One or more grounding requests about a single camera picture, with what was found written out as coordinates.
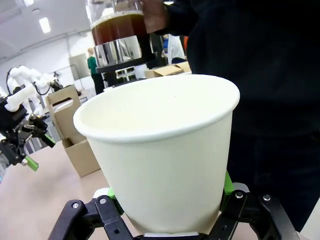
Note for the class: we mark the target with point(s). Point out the grey panel board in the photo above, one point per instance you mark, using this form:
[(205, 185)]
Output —
[(78, 66)]

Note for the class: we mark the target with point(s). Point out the person's right forearm dark sleeve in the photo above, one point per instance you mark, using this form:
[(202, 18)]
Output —
[(180, 17)]

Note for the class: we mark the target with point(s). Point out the white paper cup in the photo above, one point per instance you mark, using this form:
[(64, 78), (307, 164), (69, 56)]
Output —
[(162, 155)]

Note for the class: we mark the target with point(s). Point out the glass pitcher with dark drink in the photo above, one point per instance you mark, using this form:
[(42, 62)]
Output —
[(117, 30)]

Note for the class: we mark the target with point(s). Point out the background person in green top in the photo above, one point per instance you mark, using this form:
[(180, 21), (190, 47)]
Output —
[(94, 67)]

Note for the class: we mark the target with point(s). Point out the open brown cardboard box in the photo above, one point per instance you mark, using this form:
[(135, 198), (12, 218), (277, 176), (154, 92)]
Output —
[(170, 70)]

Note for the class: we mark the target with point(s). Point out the person's right hand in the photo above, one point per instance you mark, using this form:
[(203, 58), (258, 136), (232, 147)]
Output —
[(155, 17)]

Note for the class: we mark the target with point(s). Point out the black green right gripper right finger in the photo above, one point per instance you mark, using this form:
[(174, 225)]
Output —
[(245, 212)]

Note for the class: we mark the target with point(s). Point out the white cylindrical container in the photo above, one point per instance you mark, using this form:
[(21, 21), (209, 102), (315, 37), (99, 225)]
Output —
[(140, 72)]

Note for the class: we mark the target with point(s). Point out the background person in white coat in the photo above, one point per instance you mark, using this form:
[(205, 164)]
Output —
[(175, 48)]

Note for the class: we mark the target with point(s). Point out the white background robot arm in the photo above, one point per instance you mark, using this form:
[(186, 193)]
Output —
[(30, 76)]

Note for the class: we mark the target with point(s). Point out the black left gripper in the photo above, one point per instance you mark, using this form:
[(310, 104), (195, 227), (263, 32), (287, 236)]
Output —
[(15, 122)]

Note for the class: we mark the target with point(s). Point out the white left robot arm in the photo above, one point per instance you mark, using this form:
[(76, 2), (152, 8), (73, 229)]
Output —
[(20, 96)]

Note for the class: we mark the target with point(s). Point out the rectangular ceiling light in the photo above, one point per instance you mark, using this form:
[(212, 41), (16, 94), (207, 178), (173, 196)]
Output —
[(45, 25)]

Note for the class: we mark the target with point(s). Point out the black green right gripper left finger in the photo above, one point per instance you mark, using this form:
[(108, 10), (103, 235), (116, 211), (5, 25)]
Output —
[(105, 215)]

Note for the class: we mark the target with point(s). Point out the person's dark clothed torso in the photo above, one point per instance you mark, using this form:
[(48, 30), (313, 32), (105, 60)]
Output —
[(270, 100)]

